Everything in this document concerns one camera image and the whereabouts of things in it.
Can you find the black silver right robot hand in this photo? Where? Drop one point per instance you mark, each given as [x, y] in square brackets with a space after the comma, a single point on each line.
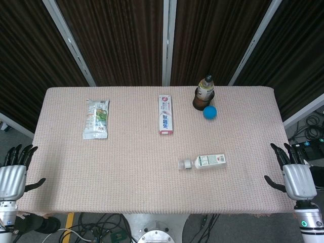
[300, 181]

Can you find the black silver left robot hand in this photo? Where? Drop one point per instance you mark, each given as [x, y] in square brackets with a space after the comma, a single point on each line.
[12, 181]

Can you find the transparent plastic bottle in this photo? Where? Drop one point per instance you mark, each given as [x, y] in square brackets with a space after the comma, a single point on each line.
[210, 162]

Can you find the white translucent bottle cap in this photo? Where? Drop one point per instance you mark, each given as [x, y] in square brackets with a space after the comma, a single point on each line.
[181, 164]

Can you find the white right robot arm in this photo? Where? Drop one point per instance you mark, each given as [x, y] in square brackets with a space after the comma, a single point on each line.
[311, 227]

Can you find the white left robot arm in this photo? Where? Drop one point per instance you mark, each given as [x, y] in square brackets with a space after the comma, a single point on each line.
[6, 215]

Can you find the tea drink bottle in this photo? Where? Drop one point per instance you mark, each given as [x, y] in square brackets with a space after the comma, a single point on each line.
[203, 93]

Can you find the black power box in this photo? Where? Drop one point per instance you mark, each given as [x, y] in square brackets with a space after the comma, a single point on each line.
[307, 149]

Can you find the black shoe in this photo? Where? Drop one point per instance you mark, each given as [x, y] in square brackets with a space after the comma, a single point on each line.
[38, 224]

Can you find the white green snack bag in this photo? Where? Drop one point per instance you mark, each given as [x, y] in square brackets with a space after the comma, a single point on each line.
[96, 119]

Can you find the blue ball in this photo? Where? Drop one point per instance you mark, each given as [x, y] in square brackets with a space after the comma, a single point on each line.
[210, 113]

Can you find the dark brown partition panel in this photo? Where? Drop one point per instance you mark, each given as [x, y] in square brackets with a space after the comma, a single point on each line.
[210, 38]
[121, 43]
[296, 55]
[25, 63]

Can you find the green circuit board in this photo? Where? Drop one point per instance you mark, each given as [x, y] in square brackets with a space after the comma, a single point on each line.
[116, 238]

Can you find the pink woven tablecloth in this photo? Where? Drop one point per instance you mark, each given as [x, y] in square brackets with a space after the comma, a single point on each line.
[139, 177]

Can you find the white red toothpaste box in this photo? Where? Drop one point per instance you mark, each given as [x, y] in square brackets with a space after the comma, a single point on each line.
[165, 116]

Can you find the silver round robot flange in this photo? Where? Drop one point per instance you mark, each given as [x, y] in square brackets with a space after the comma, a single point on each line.
[157, 238]

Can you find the grey partition post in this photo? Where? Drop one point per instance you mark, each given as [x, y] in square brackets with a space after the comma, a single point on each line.
[168, 43]
[17, 125]
[71, 43]
[303, 111]
[253, 43]

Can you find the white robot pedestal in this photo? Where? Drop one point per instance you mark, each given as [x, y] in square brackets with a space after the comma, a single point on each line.
[157, 221]

